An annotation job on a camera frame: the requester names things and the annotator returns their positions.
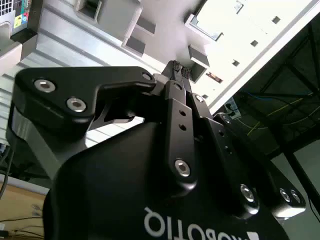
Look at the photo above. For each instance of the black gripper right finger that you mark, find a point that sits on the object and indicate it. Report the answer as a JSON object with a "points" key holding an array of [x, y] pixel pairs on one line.
{"points": [[225, 150]]}

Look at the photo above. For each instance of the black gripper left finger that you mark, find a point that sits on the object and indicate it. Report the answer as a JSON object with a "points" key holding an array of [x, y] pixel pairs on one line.
{"points": [[75, 82]]}

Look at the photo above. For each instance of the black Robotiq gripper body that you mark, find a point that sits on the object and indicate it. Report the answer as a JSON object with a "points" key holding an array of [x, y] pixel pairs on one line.
{"points": [[112, 187]]}

